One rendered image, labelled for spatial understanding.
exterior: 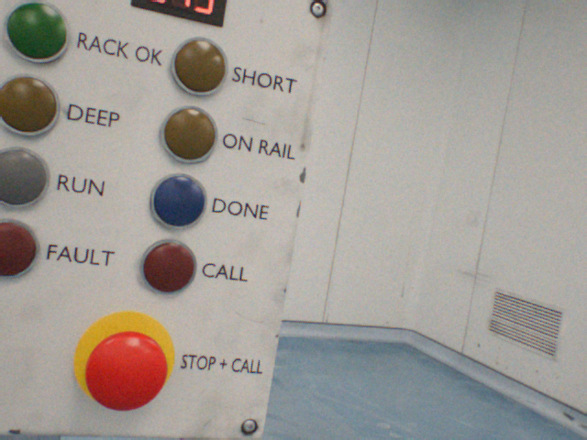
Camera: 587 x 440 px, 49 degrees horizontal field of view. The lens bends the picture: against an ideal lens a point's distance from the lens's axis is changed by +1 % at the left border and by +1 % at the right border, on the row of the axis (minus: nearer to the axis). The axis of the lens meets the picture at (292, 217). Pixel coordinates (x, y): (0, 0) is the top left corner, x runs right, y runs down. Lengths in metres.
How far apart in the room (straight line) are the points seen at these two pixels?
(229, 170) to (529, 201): 3.93
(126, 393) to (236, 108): 0.16
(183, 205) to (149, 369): 0.09
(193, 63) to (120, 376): 0.16
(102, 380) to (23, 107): 0.14
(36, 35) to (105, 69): 0.04
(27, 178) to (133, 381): 0.11
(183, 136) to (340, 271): 4.32
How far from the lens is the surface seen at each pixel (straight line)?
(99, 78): 0.35
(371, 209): 4.69
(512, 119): 4.49
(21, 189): 0.34
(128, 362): 0.34
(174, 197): 0.34
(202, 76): 0.35
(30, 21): 0.35
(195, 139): 0.34
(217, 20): 0.36
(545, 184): 4.18
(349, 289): 4.71
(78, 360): 0.36
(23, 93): 0.34
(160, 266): 0.35
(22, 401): 0.37
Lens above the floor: 1.05
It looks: 3 degrees down
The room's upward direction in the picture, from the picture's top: 9 degrees clockwise
